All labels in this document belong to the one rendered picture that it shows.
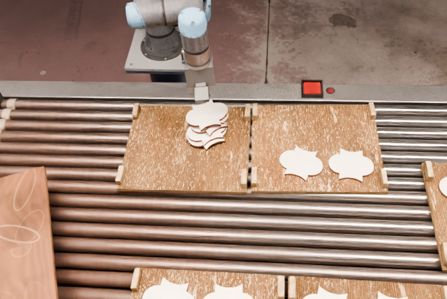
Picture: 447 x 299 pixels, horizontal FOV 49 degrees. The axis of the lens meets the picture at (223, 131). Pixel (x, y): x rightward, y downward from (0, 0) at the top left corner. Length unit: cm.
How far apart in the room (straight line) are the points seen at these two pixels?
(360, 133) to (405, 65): 169
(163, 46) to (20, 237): 93
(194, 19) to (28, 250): 76
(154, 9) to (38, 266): 76
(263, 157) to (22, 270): 77
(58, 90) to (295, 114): 89
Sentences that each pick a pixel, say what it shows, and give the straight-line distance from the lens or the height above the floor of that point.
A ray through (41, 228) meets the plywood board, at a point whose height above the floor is 104.
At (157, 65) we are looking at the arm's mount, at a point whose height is 88.
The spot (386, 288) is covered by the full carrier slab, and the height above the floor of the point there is 94.
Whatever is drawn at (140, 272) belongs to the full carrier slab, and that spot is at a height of 95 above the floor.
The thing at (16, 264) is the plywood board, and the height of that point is 104.
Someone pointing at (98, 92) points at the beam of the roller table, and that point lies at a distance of 190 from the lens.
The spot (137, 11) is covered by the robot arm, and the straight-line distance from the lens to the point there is 143.
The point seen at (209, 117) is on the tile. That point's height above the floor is 100.
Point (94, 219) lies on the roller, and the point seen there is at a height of 91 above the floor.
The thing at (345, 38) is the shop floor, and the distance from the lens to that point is 343.
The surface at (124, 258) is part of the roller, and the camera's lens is 148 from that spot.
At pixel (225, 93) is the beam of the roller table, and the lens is 179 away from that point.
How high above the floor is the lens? 222
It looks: 51 degrees down
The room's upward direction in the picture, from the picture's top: 6 degrees counter-clockwise
